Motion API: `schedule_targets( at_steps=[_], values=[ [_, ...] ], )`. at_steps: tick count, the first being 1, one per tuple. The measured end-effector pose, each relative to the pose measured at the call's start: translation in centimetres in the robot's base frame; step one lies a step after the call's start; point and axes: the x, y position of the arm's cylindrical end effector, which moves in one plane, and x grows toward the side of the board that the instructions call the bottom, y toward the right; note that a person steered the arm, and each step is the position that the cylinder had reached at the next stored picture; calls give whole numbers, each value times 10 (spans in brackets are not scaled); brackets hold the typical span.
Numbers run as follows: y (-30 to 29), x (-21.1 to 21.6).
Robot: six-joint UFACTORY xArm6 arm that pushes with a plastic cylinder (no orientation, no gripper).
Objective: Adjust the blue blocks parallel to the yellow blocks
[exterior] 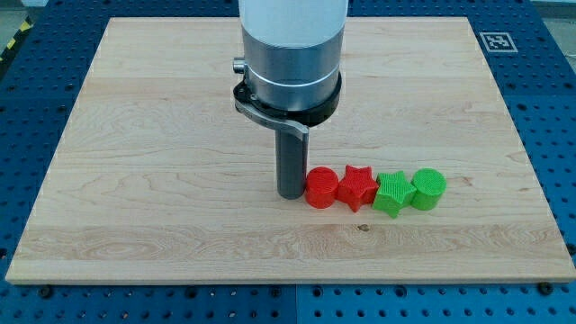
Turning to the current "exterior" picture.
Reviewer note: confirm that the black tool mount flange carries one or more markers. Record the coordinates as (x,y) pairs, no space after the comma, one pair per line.
(296,123)

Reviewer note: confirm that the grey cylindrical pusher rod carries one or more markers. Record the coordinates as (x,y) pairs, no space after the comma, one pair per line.
(291,164)

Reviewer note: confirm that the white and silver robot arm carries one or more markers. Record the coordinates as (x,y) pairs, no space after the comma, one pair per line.
(291,75)

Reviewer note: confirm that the red cylinder block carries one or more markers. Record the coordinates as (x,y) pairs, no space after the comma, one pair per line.
(321,187)

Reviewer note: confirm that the red star block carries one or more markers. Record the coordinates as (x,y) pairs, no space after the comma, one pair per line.
(357,187)

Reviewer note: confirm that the green star block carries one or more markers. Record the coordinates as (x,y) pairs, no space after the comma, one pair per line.
(395,192)

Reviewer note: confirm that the light wooden board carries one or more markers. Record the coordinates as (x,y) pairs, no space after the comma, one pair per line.
(157,179)

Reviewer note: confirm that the green cylinder block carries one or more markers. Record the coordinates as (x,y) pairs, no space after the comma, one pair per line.
(430,186)

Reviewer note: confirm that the white fiducial marker tag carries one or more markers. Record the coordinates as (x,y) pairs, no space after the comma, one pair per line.
(498,42)

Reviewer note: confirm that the black board stopper bolt left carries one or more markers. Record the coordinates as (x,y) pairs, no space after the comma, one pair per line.
(45,292)

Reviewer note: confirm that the black board stopper bolt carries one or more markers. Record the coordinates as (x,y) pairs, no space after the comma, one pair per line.
(545,288)
(45,292)

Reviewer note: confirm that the black board stopper bolt right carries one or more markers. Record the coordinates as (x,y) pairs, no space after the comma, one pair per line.
(545,288)

